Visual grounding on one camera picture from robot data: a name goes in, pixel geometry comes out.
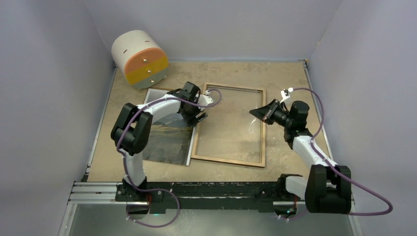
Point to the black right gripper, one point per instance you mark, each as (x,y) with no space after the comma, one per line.
(267,112)

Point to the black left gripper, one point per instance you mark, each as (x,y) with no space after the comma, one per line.
(192,120)

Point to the mountain landscape photo print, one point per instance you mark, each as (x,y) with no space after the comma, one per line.
(169,141)

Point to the wooden picture frame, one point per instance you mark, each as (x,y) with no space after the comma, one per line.
(228,161)

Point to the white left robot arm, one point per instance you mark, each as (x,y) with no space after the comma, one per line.
(131,130)

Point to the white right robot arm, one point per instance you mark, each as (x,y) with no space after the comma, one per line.
(324,191)

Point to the round white drawer cabinet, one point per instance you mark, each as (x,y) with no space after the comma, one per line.
(142,62)

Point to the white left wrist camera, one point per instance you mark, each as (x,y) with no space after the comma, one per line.
(205,101)

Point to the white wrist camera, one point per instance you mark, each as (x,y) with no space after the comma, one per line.
(205,101)
(286,96)

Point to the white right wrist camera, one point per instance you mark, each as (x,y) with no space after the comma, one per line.
(286,96)

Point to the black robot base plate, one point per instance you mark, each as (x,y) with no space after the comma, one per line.
(263,196)

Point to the aluminium rail frame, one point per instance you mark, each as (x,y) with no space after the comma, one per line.
(196,209)

